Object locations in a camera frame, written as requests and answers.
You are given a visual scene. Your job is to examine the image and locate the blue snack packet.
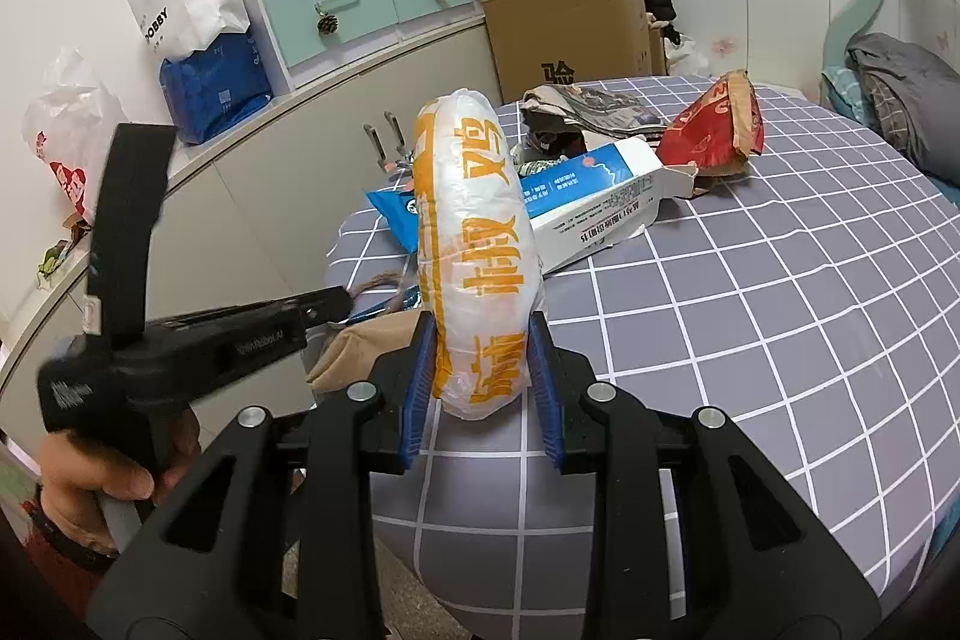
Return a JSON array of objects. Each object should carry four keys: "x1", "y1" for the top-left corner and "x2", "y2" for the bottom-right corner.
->
[{"x1": 365, "y1": 186, "x2": 421, "y2": 255}]

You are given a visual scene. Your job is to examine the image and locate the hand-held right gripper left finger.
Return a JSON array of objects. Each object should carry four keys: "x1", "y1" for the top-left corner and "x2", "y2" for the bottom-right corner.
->
[{"x1": 86, "y1": 310, "x2": 451, "y2": 640}]

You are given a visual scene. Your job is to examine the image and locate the dark crumpled wrapper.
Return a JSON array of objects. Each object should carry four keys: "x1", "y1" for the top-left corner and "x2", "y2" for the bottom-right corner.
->
[{"x1": 525, "y1": 119, "x2": 593, "y2": 161}]

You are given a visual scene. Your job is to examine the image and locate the grey blanket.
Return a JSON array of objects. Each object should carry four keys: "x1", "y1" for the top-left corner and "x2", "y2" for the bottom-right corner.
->
[{"x1": 847, "y1": 32, "x2": 960, "y2": 184}]

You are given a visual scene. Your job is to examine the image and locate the white plastic bag red print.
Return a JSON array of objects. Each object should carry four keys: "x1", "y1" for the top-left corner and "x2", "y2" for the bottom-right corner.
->
[{"x1": 21, "y1": 47, "x2": 128, "y2": 225}]

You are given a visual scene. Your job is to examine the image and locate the person's left hand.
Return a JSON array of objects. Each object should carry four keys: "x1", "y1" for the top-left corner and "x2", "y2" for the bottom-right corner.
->
[{"x1": 36, "y1": 407, "x2": 203, "y2": 558}]

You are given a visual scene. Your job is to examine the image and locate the red paper bag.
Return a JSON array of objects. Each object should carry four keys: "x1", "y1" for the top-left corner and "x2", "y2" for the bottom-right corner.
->
[{"x1": 656, "y1": 70, "x2": 766, "y2": 180}]

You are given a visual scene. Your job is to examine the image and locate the plain white plastic bag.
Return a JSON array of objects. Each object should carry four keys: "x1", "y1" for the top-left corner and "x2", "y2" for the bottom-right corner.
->
[{"x1": 664, "y1": 32, "x2": 710, "y2": 79}]

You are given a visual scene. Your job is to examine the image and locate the mint drawer unit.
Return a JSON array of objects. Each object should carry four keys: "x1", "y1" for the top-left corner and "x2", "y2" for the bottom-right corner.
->
[{"x1": 241, "y1": 0, "x2": 487, "y2": 90}]

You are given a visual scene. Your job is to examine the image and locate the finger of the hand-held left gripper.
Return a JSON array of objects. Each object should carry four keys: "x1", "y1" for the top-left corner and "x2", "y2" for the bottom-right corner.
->
[{"x1": 296, "y1": 286, "x2": 353, "y2": 330}]

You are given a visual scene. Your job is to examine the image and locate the large cardboard box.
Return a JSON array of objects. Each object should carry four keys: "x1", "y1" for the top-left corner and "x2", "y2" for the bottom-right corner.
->
[{"x1": 480, "y1": 0, "x2": 652, "y2": 105}]

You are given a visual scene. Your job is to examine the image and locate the brown paper bag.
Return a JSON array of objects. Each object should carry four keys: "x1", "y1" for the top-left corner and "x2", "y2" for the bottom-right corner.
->
[{"x1": 306, "y1": 265, "x2": 421, "y2": 395}]

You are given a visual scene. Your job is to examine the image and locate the white low cabinet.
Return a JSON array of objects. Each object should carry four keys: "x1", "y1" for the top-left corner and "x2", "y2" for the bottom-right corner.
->
[{"x1": 0, "y1": 6, "x2": 503, "y2": 401}]

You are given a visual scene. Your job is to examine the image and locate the newspaper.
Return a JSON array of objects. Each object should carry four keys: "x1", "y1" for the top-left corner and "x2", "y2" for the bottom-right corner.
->
[{"x1": 521, "y1": 83, "x2": 668, "y2": 139}]

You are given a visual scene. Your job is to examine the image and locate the blue shopping bag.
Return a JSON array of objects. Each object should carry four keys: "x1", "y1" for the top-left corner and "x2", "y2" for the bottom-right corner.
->
[{"x1": 159, "y1": 29, "x2": 275, "y2": 145}]

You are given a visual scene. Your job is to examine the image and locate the white orange plastic bag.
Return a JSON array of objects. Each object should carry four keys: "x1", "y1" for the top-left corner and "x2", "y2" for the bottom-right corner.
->
[{"x1": 415, "y1": 89, "x2": 542, "y2": 422}]

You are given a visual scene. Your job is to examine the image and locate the teal patterned bedsheet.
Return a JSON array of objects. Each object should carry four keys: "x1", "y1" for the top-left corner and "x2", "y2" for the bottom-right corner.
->
[{"x1": 821, "y1": 66, "x2": 863, "y2": 116}]

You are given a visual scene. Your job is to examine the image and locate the blue plastic packet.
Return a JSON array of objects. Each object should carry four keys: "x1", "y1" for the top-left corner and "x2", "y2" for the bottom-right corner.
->
[{"x1": 349, "y1": 284, "x2": 425, "y2": 322}]

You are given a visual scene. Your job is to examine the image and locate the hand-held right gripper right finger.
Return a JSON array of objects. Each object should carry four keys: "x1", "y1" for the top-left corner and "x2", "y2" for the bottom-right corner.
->
[{"x1": 525, "y1": 310, "x2": 882, "y2": 640}]

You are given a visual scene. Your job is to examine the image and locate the black garment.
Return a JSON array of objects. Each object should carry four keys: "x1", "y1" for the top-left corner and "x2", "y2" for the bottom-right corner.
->
[{"x1": 643, "y1": 0, "x2": 680, "y2": 45}]

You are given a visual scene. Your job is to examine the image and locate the blue white carton box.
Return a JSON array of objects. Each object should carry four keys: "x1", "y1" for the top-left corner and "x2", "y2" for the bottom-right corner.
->
[{"x1": 517, "y1": 135, "x2": 702, "y2": 276}]

